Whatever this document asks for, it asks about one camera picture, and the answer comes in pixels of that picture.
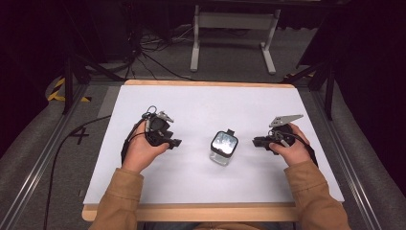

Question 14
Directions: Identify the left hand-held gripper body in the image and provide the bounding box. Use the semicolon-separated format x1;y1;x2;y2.
141;105;175;148

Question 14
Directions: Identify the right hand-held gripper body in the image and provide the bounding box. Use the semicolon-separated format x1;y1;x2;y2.
263;114;305;156

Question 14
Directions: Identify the clear square jar black lid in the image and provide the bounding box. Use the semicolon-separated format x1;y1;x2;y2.
209;128;239;167

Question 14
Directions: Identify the person's right hand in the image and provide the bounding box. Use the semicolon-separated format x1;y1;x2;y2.
268;123;311;168

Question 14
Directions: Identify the person's left hand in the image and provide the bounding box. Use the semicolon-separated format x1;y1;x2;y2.
122;121;170;174

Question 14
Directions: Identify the white mat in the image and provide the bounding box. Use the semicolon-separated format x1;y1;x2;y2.
82;84;346;206

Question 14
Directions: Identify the black metal stand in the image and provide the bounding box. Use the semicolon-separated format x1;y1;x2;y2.
61;3;125;115
281;57;336;121

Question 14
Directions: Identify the yellow black floor tape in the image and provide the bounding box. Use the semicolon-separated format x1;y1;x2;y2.
47;77;92;104

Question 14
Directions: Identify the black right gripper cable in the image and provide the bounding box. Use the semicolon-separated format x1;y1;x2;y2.
278;129;320;168

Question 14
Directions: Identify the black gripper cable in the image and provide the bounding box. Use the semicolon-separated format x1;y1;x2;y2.
120;119;147;166
278;129;320;168

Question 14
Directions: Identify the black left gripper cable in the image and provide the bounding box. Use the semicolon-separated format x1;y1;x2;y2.
120;119;147;166

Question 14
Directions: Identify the aluminium floor rail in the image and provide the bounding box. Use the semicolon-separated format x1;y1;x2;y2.
310;90;384;230
0;83;90;230

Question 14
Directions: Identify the bundle of black cables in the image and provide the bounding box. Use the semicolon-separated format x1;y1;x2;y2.
123;3;199;82

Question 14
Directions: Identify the black floor cable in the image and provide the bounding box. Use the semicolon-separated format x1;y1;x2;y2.
42;114;112;230

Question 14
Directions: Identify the grey metal table frame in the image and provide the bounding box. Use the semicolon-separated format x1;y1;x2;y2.
190;5;282;76

